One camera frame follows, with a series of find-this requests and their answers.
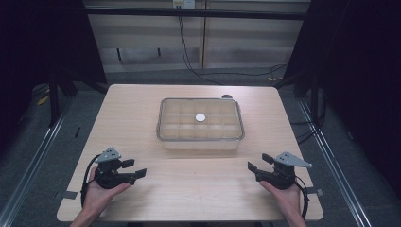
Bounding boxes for long black floor cable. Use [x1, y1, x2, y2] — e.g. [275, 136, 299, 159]
[178, 15, 288, 87]

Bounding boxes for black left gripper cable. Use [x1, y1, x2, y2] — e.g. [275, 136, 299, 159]
[79, 153, 103, 208]

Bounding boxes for black horizontal bar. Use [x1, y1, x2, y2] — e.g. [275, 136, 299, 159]
[84, 7, 308, 21]

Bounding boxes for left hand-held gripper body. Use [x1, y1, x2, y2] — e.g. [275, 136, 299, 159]
[94, 147, 137, 190]

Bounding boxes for black metal stand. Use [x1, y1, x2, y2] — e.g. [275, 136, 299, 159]
[272, 62, 329, 127]
[46, 67, 79, 129]

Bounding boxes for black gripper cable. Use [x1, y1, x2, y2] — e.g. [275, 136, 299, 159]
[294, 175, 310, 220]
[79, 153, 103, 208]

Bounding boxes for white wall socket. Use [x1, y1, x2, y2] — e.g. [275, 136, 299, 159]
[172, 0, 197, 9]

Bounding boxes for clear plastic container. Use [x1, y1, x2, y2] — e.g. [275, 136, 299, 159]
[156, 97, 246, 142]

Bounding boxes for person's left hand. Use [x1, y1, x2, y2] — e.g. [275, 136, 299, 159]
[82, 166, 131, 218]

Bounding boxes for person's right hand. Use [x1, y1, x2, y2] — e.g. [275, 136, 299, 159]
[259, 180, 305, 218]

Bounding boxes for clear compartment storage box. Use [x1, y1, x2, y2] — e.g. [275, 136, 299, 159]
[160, 137, 243, 151]

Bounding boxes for dark curtain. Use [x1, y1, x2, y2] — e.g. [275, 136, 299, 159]
[0, 0, 108, 152]
[273, 0, 401, 200]

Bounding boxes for black floor cables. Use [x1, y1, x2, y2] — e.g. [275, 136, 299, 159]
[289, 103, 327, 146]

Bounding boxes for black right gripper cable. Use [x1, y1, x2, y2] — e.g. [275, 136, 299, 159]
[294, 175, 310, 220]

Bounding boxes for metal floor rail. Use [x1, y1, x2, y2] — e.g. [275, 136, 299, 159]
[297, 97, 375, 227]
[0, 94, 75, 227]

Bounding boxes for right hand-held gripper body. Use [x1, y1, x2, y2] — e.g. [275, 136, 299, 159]
[254, 151, 314, 190]

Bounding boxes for grey tape strip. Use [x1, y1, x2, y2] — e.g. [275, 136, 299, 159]
[306, 186, 325, 197]
[61, 190, 78, 201]

